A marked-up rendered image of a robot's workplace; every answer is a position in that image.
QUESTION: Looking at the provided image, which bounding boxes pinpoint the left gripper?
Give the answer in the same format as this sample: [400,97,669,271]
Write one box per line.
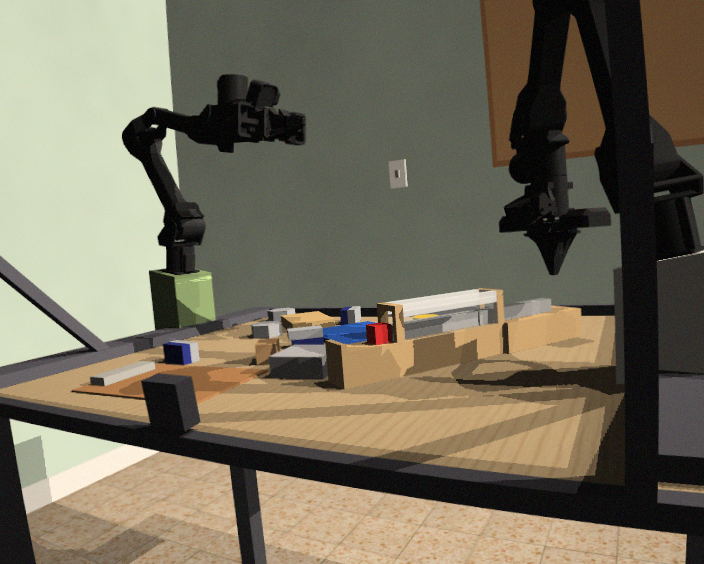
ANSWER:
[230,101,306,145]

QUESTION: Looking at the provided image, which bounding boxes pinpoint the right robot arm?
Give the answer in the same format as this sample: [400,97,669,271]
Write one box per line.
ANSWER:
[504,0,704,260]

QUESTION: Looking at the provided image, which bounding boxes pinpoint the tan flat rectangular board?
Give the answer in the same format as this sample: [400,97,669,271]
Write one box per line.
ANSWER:
[281,311,335,329]

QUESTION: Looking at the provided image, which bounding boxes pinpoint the blue rectangular slab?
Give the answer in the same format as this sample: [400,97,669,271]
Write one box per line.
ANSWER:
[323,321,375,344]

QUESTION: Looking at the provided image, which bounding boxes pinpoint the red cube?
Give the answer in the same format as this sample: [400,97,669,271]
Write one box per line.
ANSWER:
[366,322,392,345]

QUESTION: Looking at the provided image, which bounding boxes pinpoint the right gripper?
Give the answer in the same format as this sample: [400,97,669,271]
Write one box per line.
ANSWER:
[499,175,611,275]

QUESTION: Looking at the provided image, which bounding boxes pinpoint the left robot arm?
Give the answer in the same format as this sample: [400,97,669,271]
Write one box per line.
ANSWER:
[122,74,280,275]

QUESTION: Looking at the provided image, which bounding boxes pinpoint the small tan wooden block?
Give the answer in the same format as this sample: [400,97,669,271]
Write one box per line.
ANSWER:
[255,338,280,366]

